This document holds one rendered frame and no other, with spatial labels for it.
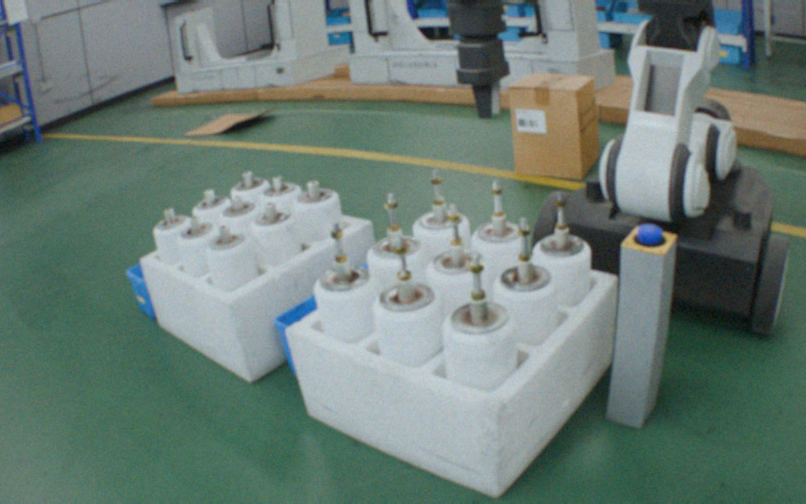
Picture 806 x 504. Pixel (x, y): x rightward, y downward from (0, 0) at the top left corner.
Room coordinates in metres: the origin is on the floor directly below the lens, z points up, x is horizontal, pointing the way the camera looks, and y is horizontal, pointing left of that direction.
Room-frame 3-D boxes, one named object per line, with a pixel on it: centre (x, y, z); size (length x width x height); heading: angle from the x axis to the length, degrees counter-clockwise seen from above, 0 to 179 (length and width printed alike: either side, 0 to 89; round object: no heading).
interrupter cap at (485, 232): (0.96, -0.16, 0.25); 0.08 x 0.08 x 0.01
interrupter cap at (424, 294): (0.79, 0.00, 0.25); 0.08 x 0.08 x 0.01
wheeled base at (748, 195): (1.24, -0.70, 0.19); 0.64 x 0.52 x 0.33; 138
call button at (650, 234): (0.73, -0.34, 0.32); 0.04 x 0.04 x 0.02
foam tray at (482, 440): (0.87, -0.08, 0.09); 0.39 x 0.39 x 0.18; 47
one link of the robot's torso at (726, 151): (1.26, -0.72, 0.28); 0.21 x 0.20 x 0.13; 138
